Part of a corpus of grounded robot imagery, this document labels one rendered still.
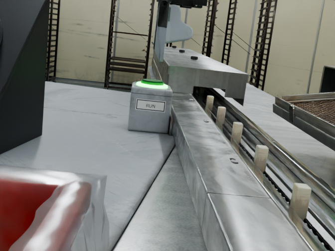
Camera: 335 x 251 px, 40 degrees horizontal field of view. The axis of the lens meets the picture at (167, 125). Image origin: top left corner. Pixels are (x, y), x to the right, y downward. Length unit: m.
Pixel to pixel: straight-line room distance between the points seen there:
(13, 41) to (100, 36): 6.97
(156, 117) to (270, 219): 0.45
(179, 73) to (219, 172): 0.58
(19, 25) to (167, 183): 0.29
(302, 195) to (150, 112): 0.40
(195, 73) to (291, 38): 6.96
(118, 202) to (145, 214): 0.04
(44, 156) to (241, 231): 0.34
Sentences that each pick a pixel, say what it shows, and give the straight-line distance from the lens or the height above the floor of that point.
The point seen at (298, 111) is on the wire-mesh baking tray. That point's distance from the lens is 0.73.
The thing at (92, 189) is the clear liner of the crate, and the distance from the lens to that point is 0.20.
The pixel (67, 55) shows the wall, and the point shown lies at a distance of 7.66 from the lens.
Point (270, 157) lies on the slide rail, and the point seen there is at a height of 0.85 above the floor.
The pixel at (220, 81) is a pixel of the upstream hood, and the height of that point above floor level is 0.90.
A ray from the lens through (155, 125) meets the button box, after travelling 0.78.
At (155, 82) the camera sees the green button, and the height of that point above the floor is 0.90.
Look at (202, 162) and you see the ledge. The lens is 0.48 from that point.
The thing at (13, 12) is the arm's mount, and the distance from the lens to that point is 0.67.
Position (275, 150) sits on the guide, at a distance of 0.61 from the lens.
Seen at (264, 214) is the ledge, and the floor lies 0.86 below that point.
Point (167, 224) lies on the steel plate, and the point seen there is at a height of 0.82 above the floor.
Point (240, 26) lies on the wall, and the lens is 7.73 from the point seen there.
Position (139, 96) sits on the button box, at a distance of 0.77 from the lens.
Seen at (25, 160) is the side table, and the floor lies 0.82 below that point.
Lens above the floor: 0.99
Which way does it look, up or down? 12 degrees down
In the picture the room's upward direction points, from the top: 7 degrees clockwise
